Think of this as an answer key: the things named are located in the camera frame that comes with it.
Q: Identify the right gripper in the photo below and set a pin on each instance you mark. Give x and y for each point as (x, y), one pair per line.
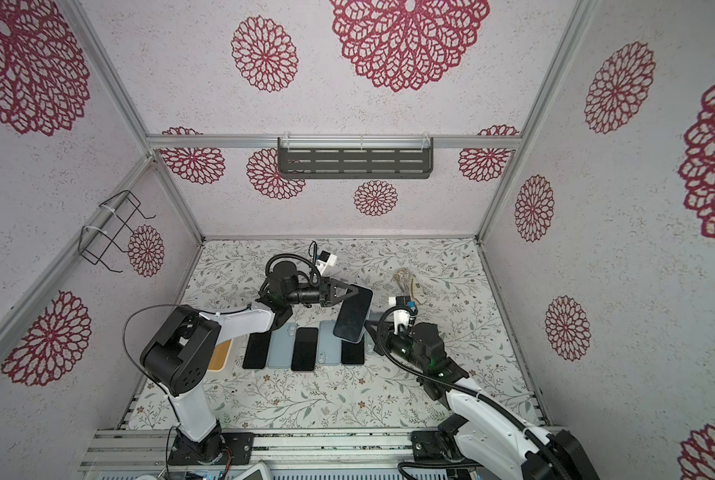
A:
(387, 334)

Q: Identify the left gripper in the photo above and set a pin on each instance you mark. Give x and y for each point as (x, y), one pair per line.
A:
(325, 283)

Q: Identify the black phone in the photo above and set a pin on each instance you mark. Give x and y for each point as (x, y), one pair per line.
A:
(352, 354)
(353, 314)

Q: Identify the pale green phone case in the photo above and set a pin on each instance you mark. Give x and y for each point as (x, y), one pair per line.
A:
(281, 347)
(328, 345)
(374, 318)

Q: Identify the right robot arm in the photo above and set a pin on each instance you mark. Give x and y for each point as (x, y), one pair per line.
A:
(479, 432)

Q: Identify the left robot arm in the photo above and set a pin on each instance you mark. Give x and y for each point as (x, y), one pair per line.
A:
(177, 358)

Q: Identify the crumpled clear plastic bag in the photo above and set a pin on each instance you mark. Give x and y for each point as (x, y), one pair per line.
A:
(410, 285)

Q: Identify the white wooden-top tissue box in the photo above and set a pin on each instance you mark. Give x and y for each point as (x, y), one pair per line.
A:
(219, 356)

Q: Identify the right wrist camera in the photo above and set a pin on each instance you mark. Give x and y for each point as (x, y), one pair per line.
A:
(404, 318)

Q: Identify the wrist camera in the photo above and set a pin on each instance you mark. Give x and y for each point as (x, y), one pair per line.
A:
(404, 318)
(325, 261)

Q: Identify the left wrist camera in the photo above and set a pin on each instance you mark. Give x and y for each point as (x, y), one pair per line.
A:
(325, 261)

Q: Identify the grey metal wall shelf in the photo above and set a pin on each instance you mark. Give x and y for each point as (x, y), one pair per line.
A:
(357, 160)

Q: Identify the black wire wall rack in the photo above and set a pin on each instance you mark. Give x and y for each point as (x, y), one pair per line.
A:
(109, 230)

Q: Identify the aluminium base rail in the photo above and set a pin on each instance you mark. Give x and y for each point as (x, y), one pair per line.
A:
(154, 451)

